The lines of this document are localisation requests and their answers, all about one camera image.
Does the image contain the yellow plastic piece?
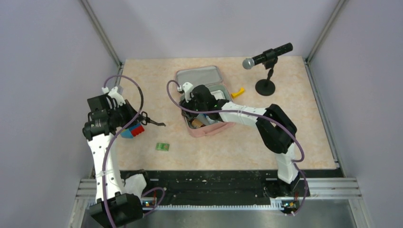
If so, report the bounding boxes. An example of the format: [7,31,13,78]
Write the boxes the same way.
[231,87,245,99]

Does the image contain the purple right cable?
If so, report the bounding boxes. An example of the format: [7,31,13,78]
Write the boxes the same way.
[166,80,310,216]

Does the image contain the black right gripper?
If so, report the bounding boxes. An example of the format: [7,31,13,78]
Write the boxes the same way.
[179,93,207,121]

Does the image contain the black handled scissors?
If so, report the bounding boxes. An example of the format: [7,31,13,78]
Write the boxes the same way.
[141,111,166,127]

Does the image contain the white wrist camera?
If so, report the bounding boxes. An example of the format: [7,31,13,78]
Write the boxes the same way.
[177,82,194,103]
[101,86,126,107]

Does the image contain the green small packet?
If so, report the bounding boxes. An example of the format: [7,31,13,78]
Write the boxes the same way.
[155,142,170,152]

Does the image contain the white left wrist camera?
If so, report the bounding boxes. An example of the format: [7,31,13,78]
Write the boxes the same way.
[101,86,126,107]

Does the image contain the pink medicine case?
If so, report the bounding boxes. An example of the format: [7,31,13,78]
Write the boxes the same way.
[175,66,235,138]

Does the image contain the brown bottle orange cap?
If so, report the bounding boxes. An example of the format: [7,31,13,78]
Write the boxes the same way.
[191,118,206,129]

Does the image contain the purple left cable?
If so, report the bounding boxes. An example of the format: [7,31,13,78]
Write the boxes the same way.
[101,75,165,228]

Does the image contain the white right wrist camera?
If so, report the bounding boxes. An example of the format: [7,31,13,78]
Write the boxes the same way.
[177,82,194,103]

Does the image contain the white blue dropper bottle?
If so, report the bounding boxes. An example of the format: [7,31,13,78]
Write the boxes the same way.
[204,114,218,124]

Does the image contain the black microphone on stand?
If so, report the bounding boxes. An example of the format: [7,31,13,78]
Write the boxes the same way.
[242,43,293,96]

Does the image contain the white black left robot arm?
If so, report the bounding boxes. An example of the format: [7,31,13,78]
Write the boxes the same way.
[82,93,153,228]

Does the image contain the white gauze packet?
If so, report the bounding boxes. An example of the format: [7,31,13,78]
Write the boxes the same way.
[211,90,226,100]

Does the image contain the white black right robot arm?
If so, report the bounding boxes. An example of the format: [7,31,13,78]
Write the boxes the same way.
[178,82,298,196]

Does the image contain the colourful toy block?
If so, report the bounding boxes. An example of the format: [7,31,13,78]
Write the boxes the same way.
[120,123,144,139]

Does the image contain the purple cable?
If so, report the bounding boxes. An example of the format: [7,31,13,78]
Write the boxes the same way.
[166,80,310,216]
[101,75,165,228]

